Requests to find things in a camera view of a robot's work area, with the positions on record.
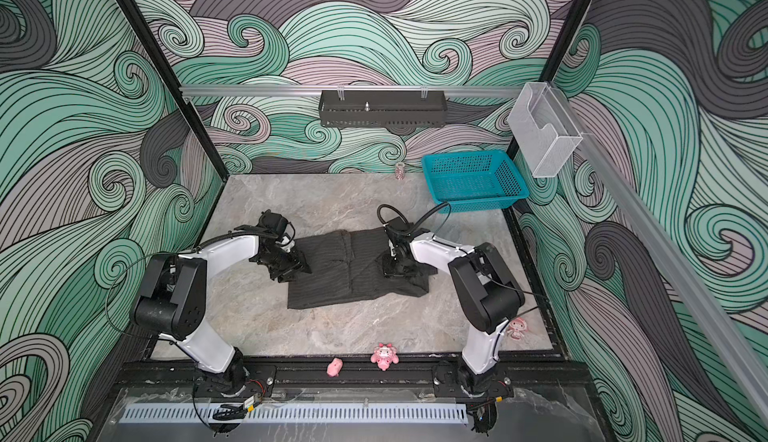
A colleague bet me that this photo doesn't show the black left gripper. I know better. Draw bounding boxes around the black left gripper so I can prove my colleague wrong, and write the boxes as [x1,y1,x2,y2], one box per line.
[261,246,313,282]

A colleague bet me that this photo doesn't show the dark grey pinstripe shirt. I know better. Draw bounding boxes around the dark grey pinstripe shirt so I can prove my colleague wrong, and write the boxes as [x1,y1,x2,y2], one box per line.
[287,228,437,310]

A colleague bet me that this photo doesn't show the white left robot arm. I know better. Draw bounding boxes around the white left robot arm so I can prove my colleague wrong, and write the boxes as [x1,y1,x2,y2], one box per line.
[130,210,311,397]

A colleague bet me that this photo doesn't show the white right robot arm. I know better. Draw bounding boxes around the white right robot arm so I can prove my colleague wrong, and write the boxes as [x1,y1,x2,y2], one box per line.
[376,202,526,397]

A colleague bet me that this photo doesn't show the pink poker chip stack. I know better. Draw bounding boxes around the pink poker chip stack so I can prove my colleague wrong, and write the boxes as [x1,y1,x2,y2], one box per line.
[395,162,406,181]

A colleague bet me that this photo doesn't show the pink plush pig toy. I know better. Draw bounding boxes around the pink plush pig toy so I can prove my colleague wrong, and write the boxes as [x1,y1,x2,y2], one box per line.
[370,343,399,371]

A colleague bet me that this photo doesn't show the teal plastic basket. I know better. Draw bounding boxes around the teal plastic basket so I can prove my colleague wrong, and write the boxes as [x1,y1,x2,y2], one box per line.
[422,150,530,213]

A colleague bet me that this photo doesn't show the small pink toy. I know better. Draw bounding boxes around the small pink toy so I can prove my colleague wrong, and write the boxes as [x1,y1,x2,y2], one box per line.
[326,358,343,377]

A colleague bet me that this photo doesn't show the pink white figurine toy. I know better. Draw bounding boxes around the pink white figurine toy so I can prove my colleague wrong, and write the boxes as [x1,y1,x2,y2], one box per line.
[506,317,528,340]

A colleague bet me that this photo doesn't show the black wall shelf tray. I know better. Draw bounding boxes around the black wall shelf tray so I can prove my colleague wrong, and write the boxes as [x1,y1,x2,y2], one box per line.
[318,91,448,133]

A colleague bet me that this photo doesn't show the aluminium wall rail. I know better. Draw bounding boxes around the aluminium wall rail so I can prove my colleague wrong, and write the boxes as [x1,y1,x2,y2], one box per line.
[179,84,522,99]

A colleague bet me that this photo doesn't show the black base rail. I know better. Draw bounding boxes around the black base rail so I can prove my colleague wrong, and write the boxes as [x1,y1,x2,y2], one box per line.
[115,354,591,400]

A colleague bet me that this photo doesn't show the clear plastic wall bin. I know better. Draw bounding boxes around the clear plastic wall bin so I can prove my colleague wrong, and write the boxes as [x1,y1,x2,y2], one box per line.
[507,82,583,178]

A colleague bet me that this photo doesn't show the white slotted cable duct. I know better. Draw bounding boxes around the white slotted cable duct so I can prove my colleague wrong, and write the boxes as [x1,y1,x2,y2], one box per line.
[119,403,469,425]

